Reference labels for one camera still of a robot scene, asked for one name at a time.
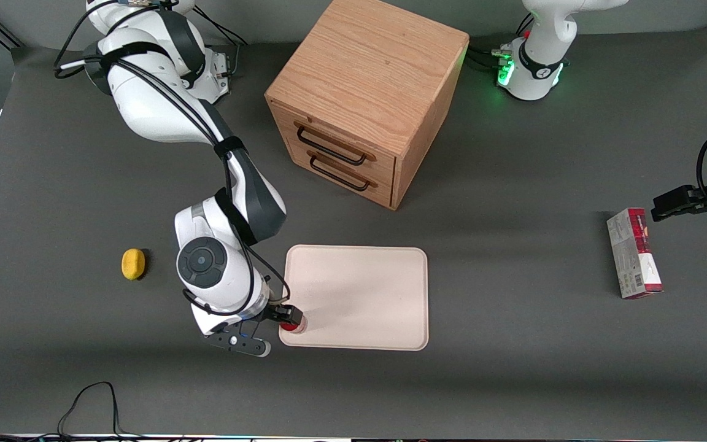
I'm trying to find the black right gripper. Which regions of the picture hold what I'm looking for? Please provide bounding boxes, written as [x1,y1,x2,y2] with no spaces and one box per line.
[247,303,304,328]

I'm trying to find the yellow lemon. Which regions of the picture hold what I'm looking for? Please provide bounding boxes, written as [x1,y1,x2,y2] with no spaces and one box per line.
[121,248,146,282]

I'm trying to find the black left arm base cables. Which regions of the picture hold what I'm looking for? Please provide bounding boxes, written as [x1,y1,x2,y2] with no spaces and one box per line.
[465,12,535,73]

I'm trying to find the red grey carton box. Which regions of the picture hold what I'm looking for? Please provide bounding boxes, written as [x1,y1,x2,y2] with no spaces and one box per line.
[606,207,664,300]

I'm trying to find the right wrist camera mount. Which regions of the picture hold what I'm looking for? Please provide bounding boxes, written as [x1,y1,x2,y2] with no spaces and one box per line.
[207,330,272,359]

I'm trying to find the black arm base cables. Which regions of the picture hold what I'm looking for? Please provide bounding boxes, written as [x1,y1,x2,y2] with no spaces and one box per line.
[465,12,535,73]
[197,6,252,77]

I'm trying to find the black cable on table edge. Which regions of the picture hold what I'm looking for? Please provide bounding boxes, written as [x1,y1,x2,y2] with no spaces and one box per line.
[0,381,145,441]

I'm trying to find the wooden drawer cabinet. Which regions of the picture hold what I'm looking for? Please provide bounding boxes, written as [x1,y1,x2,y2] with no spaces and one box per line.
[265,0,470,211]

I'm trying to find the beige plastic tray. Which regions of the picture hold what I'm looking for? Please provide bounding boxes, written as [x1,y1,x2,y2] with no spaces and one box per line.
[278,244,430,352]

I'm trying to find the black drawer handle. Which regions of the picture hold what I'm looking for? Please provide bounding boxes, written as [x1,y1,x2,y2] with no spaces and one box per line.
[296,125,369,167]
[308,154,371,193]

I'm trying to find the black right arm base cables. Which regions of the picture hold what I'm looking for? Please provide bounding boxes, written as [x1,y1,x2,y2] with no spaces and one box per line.
[197,6,252,77]

